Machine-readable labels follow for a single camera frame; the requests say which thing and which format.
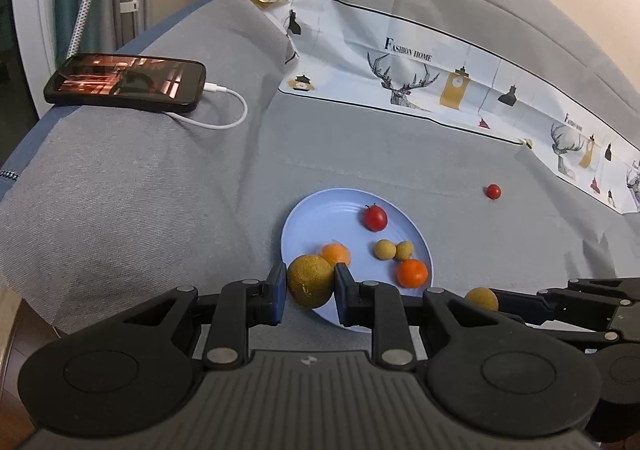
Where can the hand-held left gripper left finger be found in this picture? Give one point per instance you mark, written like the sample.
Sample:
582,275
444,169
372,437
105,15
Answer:
276,297

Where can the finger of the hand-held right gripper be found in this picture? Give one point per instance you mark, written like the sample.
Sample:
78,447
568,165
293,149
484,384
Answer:
522,307
575,327

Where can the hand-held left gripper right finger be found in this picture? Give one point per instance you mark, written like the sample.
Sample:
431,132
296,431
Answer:
344,295

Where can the yellow-green round fruit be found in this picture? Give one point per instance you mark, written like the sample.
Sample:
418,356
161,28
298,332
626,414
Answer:
385,250
481,299
404,250
310,282

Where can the plastic-wrapped orange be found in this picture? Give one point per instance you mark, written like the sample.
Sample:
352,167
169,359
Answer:
337,253

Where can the orange tangerine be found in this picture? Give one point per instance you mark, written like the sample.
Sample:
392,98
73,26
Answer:
412,273

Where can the light blue plate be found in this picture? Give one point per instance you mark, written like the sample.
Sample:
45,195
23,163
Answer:
330,215

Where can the red tomato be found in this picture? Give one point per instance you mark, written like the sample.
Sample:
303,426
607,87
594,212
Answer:
493,191
375,218

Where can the white printed cloth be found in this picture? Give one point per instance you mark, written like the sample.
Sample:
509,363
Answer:
350,59

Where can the black smartphone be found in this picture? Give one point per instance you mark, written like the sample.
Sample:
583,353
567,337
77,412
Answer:
125,79

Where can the blue mattress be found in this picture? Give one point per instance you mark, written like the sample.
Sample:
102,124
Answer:
20,152

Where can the white door frame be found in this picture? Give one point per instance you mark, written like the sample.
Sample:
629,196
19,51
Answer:
32,19

